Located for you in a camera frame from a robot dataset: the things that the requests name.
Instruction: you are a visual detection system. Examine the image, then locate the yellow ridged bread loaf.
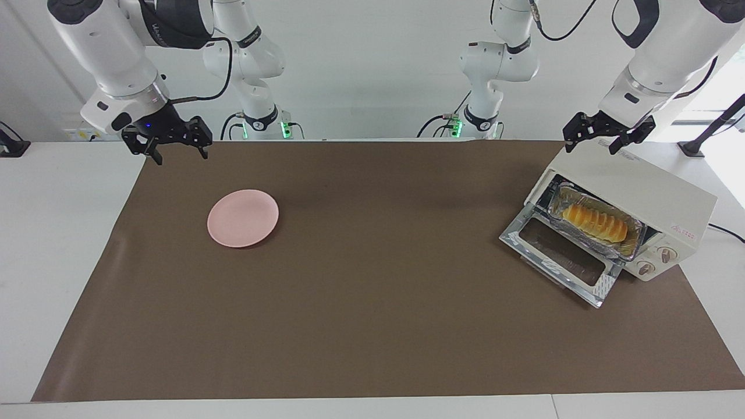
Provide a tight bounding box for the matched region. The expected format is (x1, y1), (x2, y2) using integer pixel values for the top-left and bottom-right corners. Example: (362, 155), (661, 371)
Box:
(562, 202), (630, 244)

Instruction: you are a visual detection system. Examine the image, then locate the aluminium foil tray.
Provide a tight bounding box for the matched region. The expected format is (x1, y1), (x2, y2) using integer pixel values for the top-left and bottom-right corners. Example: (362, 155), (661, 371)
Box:
(547, 180), (644, 260)

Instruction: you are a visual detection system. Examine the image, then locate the cream toaster oven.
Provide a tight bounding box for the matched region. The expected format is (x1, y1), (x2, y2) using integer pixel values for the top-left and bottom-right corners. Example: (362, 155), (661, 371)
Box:
(524, 143), (718, 283)

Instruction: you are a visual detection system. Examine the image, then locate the glass oven door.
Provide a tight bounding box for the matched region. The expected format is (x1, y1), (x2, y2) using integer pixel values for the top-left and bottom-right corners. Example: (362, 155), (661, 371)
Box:
(499, 204), (625, 309)

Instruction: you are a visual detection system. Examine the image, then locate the pink round plate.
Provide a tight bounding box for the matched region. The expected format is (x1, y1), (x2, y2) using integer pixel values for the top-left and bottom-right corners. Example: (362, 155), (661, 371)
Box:
(207, 190), (279, 248)

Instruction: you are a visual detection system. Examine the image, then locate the brown table mat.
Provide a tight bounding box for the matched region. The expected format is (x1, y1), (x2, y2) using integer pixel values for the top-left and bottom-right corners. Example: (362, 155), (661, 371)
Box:
(31, 140), (745, 402)

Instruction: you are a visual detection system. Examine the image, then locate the black right base cable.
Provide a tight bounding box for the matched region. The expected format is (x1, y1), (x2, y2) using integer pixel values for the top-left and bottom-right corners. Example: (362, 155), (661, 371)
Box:
(219, 112), (248, 141)

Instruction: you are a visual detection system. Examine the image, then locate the black base cable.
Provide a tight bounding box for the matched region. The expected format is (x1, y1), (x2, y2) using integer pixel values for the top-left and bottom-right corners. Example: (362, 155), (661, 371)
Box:
(416, 87), (473, 139)
(219, 112), (248, 141)

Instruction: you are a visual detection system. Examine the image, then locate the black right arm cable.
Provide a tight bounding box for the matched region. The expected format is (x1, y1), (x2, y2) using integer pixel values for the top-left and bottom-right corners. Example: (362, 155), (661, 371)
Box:
(169, 36), (233, 106)

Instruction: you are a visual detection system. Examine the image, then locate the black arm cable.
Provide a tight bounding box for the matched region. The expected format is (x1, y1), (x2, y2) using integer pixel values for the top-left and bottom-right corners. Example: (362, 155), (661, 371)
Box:
(528, 0), (600, 42)
(169, 36), (233, 106)

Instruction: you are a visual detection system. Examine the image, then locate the black long-armed camera stand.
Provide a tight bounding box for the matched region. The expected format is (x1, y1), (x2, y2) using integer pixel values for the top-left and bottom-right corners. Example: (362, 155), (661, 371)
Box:
(677, 93), (745, 158)

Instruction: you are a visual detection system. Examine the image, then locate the white wall socket box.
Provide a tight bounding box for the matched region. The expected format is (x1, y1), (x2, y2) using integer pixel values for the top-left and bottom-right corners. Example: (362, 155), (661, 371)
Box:
(63, 124), (126, 141)

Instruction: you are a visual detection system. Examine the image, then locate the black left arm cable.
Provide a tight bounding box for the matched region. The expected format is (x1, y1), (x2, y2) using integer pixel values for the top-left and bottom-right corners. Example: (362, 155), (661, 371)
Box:
(528, 0), (600, 42)

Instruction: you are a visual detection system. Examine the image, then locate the black oven power cable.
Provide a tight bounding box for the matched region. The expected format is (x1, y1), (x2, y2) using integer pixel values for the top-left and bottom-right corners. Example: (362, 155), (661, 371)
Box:
(707, 223), (745, 244)

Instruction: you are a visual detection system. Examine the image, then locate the black left base cable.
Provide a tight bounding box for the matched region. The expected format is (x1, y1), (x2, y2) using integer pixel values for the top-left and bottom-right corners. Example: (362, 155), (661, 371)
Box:
(416, 87), (473, 139)

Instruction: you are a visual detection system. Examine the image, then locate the black short camera stand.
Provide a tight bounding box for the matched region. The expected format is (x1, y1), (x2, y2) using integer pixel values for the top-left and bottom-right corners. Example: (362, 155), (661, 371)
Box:
(0, 121), (31, 158)

